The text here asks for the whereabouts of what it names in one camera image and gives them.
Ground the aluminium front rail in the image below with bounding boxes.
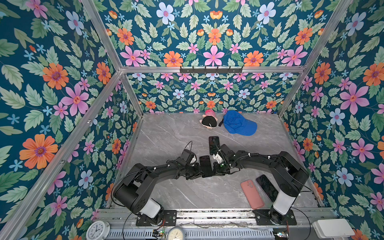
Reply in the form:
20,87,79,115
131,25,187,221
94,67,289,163
96,207,337,227

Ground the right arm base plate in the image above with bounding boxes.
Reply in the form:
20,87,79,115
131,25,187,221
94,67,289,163
253,209,297,226

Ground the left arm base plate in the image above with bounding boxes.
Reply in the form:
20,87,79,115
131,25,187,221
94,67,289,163
136,209,177,227

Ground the white rectangular box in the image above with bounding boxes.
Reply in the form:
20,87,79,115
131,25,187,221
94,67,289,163
312,219,355,240

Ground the white round clock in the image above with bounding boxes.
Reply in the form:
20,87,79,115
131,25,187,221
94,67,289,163
86,221,111,240

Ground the plush doll pink striped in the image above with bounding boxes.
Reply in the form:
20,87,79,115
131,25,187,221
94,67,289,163
200,109,218,129

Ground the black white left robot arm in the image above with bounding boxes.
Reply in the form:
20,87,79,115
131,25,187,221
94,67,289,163
112,149,202,226

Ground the round timer gauge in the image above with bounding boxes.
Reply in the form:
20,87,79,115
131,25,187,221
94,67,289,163
166,227,186,240

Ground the white vented strip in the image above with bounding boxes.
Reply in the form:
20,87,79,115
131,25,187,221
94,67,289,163
107,229,275,240

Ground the black smartphone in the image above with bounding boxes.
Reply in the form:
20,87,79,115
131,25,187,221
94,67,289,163
256,175,279,202
209,136,220,155

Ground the blue baseball cap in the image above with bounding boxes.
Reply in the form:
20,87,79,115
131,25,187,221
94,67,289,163
219,110,258,136

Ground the pink phone case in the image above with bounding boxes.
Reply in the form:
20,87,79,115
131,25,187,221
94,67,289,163
241,180,265,210

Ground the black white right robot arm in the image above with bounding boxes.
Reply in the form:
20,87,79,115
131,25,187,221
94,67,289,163
210,144,309,225

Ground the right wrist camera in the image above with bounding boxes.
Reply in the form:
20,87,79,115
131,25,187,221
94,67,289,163
213,153,224,165

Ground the light blue phone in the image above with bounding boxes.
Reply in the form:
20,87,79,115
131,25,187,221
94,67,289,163
198,155,214,178

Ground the black hook rail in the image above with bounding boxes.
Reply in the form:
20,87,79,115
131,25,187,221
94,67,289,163
179,66,243,75

